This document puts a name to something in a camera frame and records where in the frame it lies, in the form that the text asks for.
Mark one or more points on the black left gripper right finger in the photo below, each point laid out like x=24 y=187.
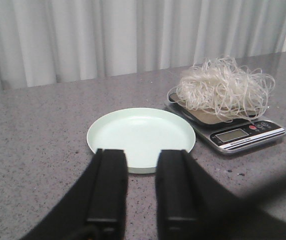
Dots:
x=193 y=205

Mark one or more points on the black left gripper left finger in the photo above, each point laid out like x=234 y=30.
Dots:
x=95 y=206

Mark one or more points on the white vermicelli noodle bundle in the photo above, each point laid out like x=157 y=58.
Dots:
x=221 y=91

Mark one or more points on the silver black kitchen scale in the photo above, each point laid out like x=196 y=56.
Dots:
x=228 y=138

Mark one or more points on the light green round plate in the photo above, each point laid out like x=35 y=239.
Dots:
x=142 y=133

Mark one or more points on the grey pleated curtain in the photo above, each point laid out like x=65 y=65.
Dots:
x=53 y=41

